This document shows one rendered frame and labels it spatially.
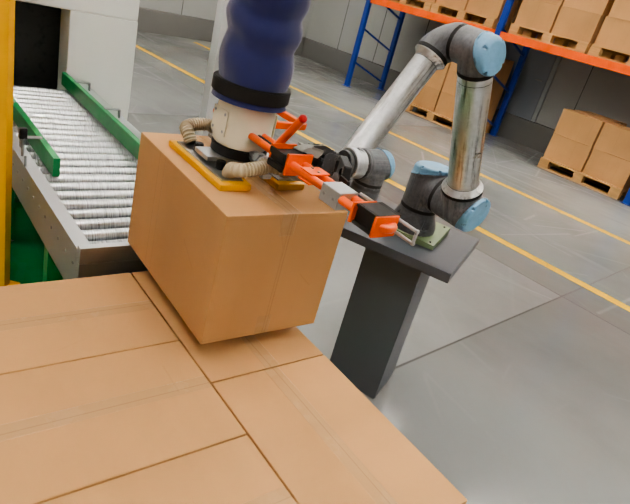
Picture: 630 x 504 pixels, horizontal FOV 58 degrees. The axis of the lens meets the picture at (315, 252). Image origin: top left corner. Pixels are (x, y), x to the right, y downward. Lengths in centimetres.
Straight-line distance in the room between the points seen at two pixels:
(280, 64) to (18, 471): 114
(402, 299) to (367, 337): 25
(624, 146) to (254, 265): 743
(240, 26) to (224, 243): 57
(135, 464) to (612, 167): 789
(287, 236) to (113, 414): 62
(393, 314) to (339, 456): 101
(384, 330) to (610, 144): 659
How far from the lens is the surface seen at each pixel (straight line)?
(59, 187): 264
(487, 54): 182
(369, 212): 125
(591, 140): 874
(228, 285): 154
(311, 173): 142
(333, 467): 146
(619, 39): 878
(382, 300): 238
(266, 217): 148
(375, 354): 249
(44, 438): 143
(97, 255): 203
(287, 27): 159
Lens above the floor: 156
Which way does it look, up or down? 25 degrees down
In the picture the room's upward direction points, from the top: 15 degrees clockwise
